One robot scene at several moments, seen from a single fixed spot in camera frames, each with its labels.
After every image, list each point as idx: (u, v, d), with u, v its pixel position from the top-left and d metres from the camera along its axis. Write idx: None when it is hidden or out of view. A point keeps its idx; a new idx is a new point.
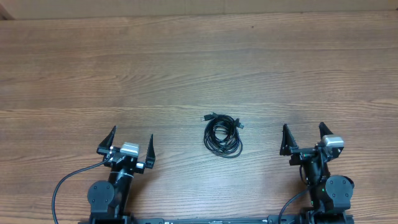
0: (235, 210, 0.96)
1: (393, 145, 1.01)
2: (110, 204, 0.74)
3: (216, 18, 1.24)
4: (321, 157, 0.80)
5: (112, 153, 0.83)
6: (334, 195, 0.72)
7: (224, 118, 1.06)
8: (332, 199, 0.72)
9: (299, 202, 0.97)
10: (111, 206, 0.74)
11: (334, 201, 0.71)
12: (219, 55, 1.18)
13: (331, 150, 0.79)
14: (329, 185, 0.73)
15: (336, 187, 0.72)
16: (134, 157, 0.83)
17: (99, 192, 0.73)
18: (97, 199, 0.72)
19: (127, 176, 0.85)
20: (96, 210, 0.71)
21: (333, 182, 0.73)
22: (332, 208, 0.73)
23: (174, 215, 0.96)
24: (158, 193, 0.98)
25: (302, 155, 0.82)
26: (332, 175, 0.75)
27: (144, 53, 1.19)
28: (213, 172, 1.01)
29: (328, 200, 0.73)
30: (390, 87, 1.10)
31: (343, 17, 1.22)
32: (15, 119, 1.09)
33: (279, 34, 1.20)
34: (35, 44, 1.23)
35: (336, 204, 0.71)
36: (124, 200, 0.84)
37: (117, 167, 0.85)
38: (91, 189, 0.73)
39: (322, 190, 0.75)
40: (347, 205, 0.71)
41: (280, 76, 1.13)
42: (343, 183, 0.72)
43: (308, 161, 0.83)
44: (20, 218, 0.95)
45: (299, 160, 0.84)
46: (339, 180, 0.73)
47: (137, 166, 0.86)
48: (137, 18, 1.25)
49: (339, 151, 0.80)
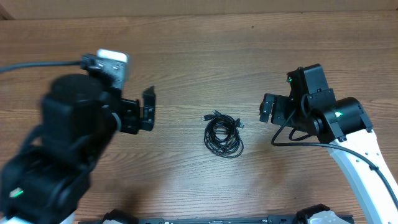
0: (235, 210, 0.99)
1: (392, 145, 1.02)
2: (31, 203, 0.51)
3: (216, 18, 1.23)
4: (311, 96, 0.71)
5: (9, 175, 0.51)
6: (357, 160, 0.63)
7: (224, 117, 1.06)
8: (306, 91, 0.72)
9: (301, 201, 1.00)
10: (91, 106, 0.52)
11: (311, 100, 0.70)
12: (220, 55, 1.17)
13: (308, 99, 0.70)
14: (314, 86, 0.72)
15: (356, 138, 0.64)
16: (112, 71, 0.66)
17: (79, 84, 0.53)
18: (63, 90, 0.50)
19: (125, 104, 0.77)
20: (62, 134, 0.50)
21: (318, 78, 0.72)
22: (318, 102, 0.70)
23: (174, 215, 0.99)
24: (158, 193, 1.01)
25: (310, 97, 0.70)
26: (305, 71, 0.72)
27: (144, 53, 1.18)
28: (213, 172, 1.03)
29: (334, 103, 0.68)
30: (390, 87, 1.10)
31: (343, 17, 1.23)
32: (15, 119, 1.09)
33: (279, 34, 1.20)
34: (32, 44, 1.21)
35: (360, 173, 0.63)
36: (39, 186, 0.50)
37: (95, 63, 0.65)
38: (56, 86, 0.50)
39: (310, 104, 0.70)
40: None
41: (280, 76, 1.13)
42: (369, 134, 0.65)
43: (295, 90, 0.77)
44: None
45: (287, 126, 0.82)
46: (316, 71, 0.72)
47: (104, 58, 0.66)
48: (137, 18, 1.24)
49: (309, 98, 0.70)
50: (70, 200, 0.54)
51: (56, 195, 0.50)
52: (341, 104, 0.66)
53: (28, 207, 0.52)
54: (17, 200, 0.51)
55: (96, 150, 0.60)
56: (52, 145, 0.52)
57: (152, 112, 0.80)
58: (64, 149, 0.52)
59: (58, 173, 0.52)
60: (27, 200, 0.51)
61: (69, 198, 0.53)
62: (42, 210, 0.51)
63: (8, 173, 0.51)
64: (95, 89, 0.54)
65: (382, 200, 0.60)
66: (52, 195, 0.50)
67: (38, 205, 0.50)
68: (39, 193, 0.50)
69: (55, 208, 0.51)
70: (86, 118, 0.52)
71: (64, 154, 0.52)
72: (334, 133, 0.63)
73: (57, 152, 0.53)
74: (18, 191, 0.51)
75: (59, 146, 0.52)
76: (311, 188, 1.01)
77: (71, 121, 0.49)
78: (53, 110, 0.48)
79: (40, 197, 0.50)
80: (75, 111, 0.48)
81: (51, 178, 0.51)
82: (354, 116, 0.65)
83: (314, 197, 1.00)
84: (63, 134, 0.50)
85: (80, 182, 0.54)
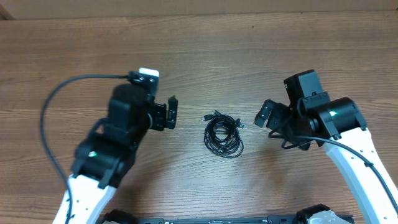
0: (235, 210, 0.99)
1: (392, 145, 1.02)
2: (96, 168, 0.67)
3: (216, 17, 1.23)
4: (308, 99, 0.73)
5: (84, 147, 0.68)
6: (352, 157, 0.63)
7: (224, 117, 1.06)
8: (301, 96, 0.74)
9: (301, 201, 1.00)
10: (141, 106, 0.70)
11: (306, 103, 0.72)
12: (219, 55, 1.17)
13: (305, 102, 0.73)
14: (309, 90, 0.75)
15: (352, 136, 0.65)
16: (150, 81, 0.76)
17: (133, 89, 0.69)
18: (123, 94, 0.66)
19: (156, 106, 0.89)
20: (119, 124, 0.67)
21: (314, 83, 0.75)
22: (314, 104, 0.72)
23: (175, 215, 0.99)
24: (158, 193, 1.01)
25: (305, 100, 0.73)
26: (299, 77, 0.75)
27: (144, 53, 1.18)
28: (213, 172, 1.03)
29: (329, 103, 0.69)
30: (390, 87, 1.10)
31: (343, 17, 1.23)
32: (15, 119, 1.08)
33: (279, 34, 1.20)
34: (32, 43, 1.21)
35: (356, 170, 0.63)
36: (105, 157, 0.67)
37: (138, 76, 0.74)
38: (119, 89, 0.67)
39: (305, 107, 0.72)
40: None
41: (280, 76, 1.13)
42: (364, 134, 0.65)
43: (292, 96, 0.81)
44: (20, 218, 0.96)
45: (280, 132, 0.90)
46: (311, 77, 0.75)
47: (143, 73, 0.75)
48: (137, 18, 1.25)
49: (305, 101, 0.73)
50: (122, 171, 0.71)
51: (116, 165, 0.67)
52: (335, 104, 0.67)
53: (94, 170, 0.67)
54: (87, 164, 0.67)
55: (138, 139, 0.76)
56: (111, 131, 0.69)
57: (174, 115, 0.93)
58: (120, 133, 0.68)
59: (116, 150, 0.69)
60: (93, 165, 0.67)
61: (123, 169, 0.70)
62: (106, 172, 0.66)
63: (84, 147, 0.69)
64: (142, 93, 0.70)
65: (378, 198, 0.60)
66: (114, 163, 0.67)
67: (102, 168, 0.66)
68: (104, 162, 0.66)
69: (114, 174, 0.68)
70: (135, 115, 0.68)
71: (120, 138, 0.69)
72: (328, 130, 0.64)
73: (115, 137, 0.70)
74: (92, 155, 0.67)
75: (118, 132, 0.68)
76: (311, 188, 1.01)
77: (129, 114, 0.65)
78: (116, 107, 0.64)
79: (104, 165, 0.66)
80: (130, 109, 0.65)
81: (111, 154, 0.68)
82: (348, 116, 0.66)
83: (314, 197, 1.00)
84: (119, 124, 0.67)
85: (129, 158, 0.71)
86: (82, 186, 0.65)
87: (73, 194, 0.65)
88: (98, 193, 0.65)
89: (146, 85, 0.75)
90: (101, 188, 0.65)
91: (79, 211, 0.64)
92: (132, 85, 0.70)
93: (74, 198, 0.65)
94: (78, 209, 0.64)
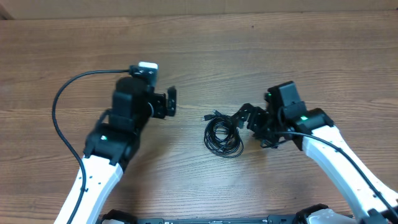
0: (235, 210, 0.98)
1: (393, 145, 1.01)
2: (106, 150, 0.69)
3: (216, 17, 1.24)
4: (287, 108, 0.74)
5: (93, 133, 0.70)
6: (323, 146, 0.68)
7: (224, 118, 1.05)
8: (282, 105, 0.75)
9: (302, 201, 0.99)
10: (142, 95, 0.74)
11: (286, 112, 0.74)
12: (219, 55, 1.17)
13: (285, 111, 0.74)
14: (288, 99, 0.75)
15: (323, 132, 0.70)
16: (152, 73, 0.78)
17: (133, 81, 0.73)
18: (125, 86, 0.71)
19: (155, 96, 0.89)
20: (122, 112, 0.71)
21: (293, 95, 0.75)
22: (293, 112, 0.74)
23: (174, 215, 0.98)
24: (158, 193, 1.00)
25: (285, 109, 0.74)
26: (280, 89, 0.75)
27: (144, 53, 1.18)
28: (213, 172, 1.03)
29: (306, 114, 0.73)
30: (390, 87, 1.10)
31: (343, 17, 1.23)
32: (15, 119, 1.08)
33: (279, 34, 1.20)
34: (32, 43, 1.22)
35: (329, 156, 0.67)
36: (115, 140, 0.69)
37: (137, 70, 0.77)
38: (119, 83, 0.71)
39: (285, 115, 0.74)
40: (368, 169, 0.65)
41: (280, 76, 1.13)
42: (332, 129, 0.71)
43: (273, 104, 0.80)
44: (20, 218, 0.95)
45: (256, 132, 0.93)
46: (291, 89, 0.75)
47: (143, 66, 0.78)
48: (137, 18, 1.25)
49: (285, 110, 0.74)
50: (131, 155, 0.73)
51: (124, 149, 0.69)
52: (309, 114, 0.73)
53: (104, 152, 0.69)
54: (99, 147, 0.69)
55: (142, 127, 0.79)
56: (117, 120, 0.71)
57: (174, 104, 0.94)
58: (125, 120, 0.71)
59: (124, 135, 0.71)
60: (104, 149, 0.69)
61: (132, 152, 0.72)
62: (117, 153, 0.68)
63: (91, 135, 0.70)
64: (141, 83, 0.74)
65: (351, 175, 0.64)
66: (123, 146, 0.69)
67: (113, 150, 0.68)
68: (114, 145, 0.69)
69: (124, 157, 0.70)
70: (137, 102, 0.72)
71: (125, 125, 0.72)
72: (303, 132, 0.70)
73: (120, 125, 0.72)
74: (104, 139, 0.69)
75: (123, 120, 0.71)
76: (311, 188, 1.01)
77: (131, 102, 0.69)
78: (120, 97, 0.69)
79: (112, 147, 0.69)
80: (133, 98, 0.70)
81: (119, 139, 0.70)
82: (316, 125, 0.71)
83: (314, 197, 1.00)
84: (123, 112, 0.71)
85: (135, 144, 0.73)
86: (95, 163, 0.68)
87: (87, 170, 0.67)
88: (111, 169, 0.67)
89: (145, 78, 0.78)
90: (112, 165, 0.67)
91: (92, 185, 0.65)
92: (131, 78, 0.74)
93: (87, 175, 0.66)
94: (91, 183, 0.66)
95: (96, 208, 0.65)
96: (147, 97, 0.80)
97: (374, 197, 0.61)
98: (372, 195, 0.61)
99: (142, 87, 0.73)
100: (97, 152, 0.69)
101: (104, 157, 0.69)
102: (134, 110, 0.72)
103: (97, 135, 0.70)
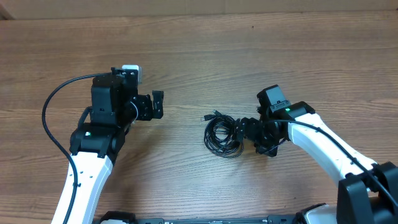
0: (235, 210, 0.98)
1: (393, 144, 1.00)
2: (91, 144, 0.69)
3: (216, 17, 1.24)
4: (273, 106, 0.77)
5: (78, 130, 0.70)
6: (305, 128, 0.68)
7: (224, 118, 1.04)
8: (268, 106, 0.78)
9: (302, 201, 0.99)
10: (120, 89, 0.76)
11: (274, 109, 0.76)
12: (219, 55, 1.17)
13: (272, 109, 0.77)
14: (274, 99, 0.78)
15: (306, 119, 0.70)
16: (134, 73, 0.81)
17: (109, 77, 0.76)
18: (102, 81, 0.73)
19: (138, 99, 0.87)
20: (103, 106, 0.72)
21: (279, 96, 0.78)
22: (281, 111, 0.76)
23: (174, 215, 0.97)
24: (158, 193, 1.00)
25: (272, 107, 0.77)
26: (267, 91, 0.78)
27: (144, 53, 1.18)
28: (213, 172, 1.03)
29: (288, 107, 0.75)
30: (390, 87, 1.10)
31: (343, 17, 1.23)
32: (15, 119, 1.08)
33: (279, 34, 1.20)
34: (32, 43, 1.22)
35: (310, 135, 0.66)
36: (99, 134, 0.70)
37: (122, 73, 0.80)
38: (96, 80, 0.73)
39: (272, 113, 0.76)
40: (346, 143, 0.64)
41: (280, 76, 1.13)
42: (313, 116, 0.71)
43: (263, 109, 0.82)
44: (20, 218, 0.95)
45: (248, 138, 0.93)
46: (275, 91, 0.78)
47: (125, 68, 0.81)
48: (137, 18, 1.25)
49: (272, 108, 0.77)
50: (118, 147, 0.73)
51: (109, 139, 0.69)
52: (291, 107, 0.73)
53: (90, 146, 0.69)
54: (84, 143, 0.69)
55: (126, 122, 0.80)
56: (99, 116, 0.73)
57: (160, 105, 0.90)
58: (107, 114, 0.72)
59: (107, 129, 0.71)
60: (89, 143, 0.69)
61: (119, 144, 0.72)
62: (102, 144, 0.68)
63: (76, 133, 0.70)
64: (117, 78, 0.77)
65: (330, 148, 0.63)
66: (109, 137, 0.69)
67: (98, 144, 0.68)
68: (99, 138, 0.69)
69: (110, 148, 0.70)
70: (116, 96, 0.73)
71: (108, 119, 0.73)
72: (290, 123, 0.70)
73: (104, 120, 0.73)
74: (87, 134, 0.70)
75: (105, 114, 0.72)
76: (311, 188, 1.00)
77: (110, 94, 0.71)
78: (98, 91, 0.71)
79: (97, 140, 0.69)
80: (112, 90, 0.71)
81: (104, 132, 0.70)
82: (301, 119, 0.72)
83: (315, 197, 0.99)
84: (104, 106, 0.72)
85: (121, 136, 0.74)
86: (84, 159, 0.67)
87: (77, 165, 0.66)
88: (101, 163, 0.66)
89: (129, 79, 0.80)
90: (102, 157, 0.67)
91: (84, 179, 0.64)
92: (107, 74, 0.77)
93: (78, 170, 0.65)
94: (83, 178, 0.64)
95: (91, 205, 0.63)
96: (127, 93, 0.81)
97: (351, 164, 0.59)
98: (349, 162, 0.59)
99: (119, 81, 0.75)
100: (84, 147, 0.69)
101: (90, 151, 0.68)
102: (115, 103, 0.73)
103: (81, 131, 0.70)
